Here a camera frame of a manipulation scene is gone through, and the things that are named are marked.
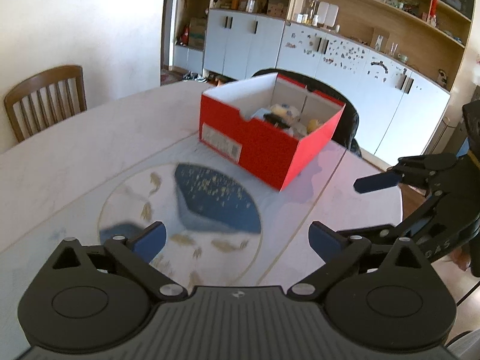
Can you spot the brown wooden chair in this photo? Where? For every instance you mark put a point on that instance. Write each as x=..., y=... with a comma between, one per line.
x=45, y=99

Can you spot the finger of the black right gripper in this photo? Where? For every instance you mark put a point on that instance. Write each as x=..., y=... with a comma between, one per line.
x=422, y=227
x=433, y=173

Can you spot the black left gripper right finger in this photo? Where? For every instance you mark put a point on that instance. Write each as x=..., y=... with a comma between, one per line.
x=386, y=298

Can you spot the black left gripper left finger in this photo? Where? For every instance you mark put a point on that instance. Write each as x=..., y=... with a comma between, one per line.
x=89, y=298

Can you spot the red cardboard shoe box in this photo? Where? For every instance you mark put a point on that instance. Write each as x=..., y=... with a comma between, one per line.
x=230, y=122

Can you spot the large white wood wall cabinet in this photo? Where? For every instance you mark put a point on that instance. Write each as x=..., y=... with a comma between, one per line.
x=399, y=62

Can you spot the black round chair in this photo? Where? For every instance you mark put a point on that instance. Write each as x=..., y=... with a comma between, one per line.
x=345, y=133

